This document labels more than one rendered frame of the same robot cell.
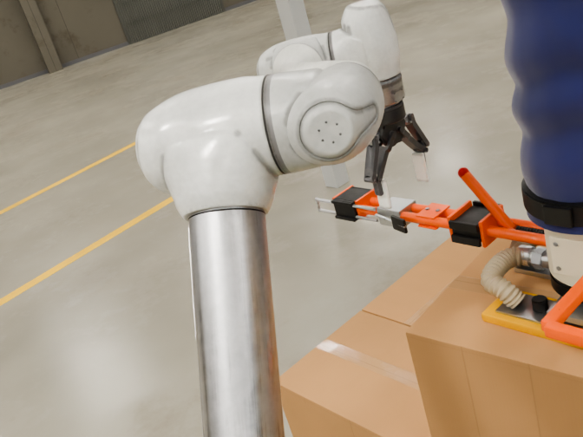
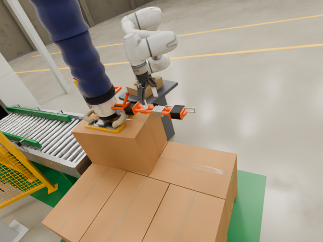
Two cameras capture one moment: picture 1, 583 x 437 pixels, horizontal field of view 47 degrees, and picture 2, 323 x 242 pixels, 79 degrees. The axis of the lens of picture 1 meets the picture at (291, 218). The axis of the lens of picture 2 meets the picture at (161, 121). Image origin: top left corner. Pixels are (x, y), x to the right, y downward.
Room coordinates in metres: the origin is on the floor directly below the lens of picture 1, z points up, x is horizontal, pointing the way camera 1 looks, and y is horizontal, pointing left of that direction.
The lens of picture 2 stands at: (2.41, -0.55, 1.77)
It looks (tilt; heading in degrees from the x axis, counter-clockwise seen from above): 37 degrees down; 163
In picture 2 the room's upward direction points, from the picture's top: 17 degrees counter-clockwise
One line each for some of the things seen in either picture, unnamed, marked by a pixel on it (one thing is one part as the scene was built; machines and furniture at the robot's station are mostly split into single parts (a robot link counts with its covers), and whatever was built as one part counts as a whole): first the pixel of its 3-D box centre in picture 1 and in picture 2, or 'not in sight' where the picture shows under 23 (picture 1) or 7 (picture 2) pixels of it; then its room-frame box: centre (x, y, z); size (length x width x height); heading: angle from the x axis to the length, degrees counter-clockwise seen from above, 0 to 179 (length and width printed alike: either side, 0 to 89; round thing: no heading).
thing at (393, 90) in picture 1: (382, 90); (140, 67); (1.36, -0.26, 1.37); 0.09 x 0.09 x 0.06
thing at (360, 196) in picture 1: (356, 201); (177, 113); (1.52, -0.17, 1.07); 0.08 x 0.07 x 0.05; 36
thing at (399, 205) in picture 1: (397, 211); (158, 111); (1.41, -0.24, 1.07); 0.07 x 0.07 x 0.04; 36
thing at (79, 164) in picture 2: not in sight; (100, 141); (0.72, -0.72, 0.58); 0.70 x 0.03 x 0.06; 126
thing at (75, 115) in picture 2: not in sight; (58, 116); (-0.42, -1.14, 0.50); 2.31 x 0.05 x 0.19; 36
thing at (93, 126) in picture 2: not in sight; (103, 124); (1.09, -0.59, 0.97); 0.34 x 0.10 x 0.05; 36
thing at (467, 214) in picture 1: (476, 223); (131, 108); (1.23, -0.37, 1.07); 0.10 x 0.08 x 0.06; 126
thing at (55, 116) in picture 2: not in sight; (36, 111); (-0.67, -1.39, 0.60); 1.60 x 0.11 x 0.09; 36
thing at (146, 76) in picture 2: (389, 123); (143, 78); (1.36, -0.26, 1.29); 0.08 x 0.07 x 0.09; 126
